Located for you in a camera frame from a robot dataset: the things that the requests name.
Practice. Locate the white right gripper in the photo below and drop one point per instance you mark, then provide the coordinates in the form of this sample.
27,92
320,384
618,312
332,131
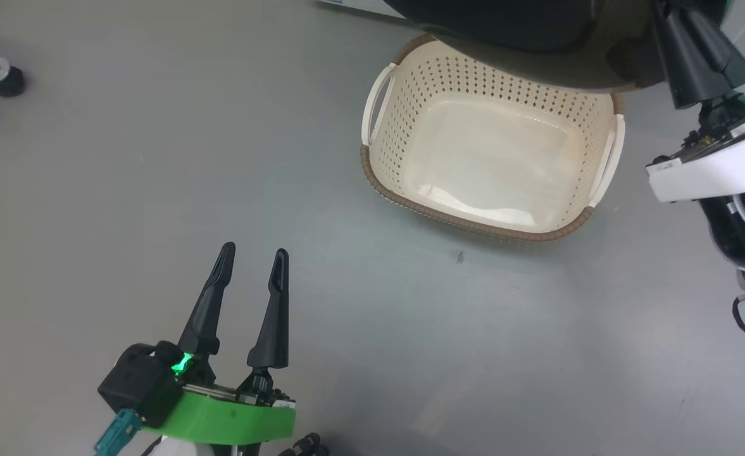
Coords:
720,174

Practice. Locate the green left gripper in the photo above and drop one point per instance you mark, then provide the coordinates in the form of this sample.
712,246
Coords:
233,418

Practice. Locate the grey washing machine door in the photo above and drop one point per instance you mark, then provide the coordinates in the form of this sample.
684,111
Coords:
505,25

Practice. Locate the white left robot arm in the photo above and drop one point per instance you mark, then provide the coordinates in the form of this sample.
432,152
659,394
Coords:
182,448

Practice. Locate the black roller wheel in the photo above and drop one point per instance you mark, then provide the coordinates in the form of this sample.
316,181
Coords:
302,446

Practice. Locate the cream perforated laundry basket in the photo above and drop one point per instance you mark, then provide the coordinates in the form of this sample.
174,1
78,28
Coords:
492,158

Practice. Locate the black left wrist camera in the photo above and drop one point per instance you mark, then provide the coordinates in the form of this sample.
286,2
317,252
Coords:
138,380

